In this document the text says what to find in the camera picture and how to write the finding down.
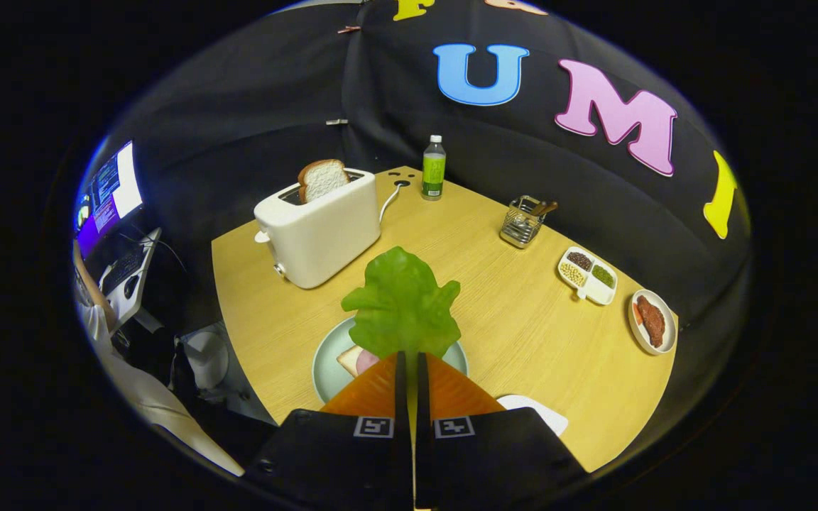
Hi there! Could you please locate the white sandwich bread slice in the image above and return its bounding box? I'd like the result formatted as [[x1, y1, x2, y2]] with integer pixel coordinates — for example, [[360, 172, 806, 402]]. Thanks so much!
[[337, 346, 369, 378]]

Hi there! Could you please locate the pale green round plate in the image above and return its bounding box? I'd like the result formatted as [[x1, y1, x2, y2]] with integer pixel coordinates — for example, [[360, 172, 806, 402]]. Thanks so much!
[[312, 316, 469, 405]]

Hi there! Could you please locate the green label plastic bottle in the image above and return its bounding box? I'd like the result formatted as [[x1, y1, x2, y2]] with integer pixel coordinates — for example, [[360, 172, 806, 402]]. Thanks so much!
[[421, 135, 447, 202]]

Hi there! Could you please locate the white toaster cable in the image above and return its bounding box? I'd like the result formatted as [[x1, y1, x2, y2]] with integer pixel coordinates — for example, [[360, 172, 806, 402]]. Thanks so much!
[[378, 182, 404, 226]]

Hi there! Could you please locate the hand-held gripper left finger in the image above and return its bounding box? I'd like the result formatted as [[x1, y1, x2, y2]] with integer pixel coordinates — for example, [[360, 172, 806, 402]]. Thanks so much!
[[242, 351, 410, 511]]

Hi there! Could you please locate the black backdrop cloth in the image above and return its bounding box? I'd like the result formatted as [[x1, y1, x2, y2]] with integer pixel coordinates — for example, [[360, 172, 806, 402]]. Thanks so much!
[[107, 0, 752, 327]]

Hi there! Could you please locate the round white meat plate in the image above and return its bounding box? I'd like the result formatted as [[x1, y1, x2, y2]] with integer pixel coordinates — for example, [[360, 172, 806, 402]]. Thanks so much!
[[627, 289, 678, 356]]

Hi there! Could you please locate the red meat piece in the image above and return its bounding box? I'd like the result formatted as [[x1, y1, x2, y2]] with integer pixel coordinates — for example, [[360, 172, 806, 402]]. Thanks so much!
[[635, 295, 667, 348]]

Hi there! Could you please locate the brown crust bread slice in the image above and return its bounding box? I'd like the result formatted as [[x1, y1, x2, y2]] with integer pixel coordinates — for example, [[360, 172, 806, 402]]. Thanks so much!
[[298, 159, 351, 205]]

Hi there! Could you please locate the metal wire utensil holder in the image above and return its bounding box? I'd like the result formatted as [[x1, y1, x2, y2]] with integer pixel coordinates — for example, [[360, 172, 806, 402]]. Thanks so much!
[[499, 195, 549, 250]]

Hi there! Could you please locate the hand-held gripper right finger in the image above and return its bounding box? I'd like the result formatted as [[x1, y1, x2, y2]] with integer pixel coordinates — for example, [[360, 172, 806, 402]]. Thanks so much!
[[416, 351, 587, 511]]

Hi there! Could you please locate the white round stool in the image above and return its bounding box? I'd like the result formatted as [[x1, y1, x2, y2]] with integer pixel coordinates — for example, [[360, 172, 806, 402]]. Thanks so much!
[[183, 328, 231, 391]]

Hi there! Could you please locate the green lettuce leaf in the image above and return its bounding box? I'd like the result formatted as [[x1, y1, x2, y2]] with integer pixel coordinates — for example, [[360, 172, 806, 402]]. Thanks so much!
[[341, 246, 463, 359]]

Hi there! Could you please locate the white divided bean dish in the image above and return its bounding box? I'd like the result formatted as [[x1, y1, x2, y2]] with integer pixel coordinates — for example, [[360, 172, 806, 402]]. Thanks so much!
[[557, 246, 618, 307]]

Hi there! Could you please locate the open laptop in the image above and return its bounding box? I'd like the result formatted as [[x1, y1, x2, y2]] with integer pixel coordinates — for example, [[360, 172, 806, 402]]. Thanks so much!
[[74, 140, 163, 334]]

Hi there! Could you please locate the white toaster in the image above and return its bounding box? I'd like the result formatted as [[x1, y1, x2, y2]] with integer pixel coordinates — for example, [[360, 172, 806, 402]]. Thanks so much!
[[253, 168, 383, 290]]

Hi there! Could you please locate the white square plate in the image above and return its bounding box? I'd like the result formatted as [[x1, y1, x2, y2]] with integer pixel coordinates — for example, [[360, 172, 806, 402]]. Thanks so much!
[[496, 395, 569, 436]]

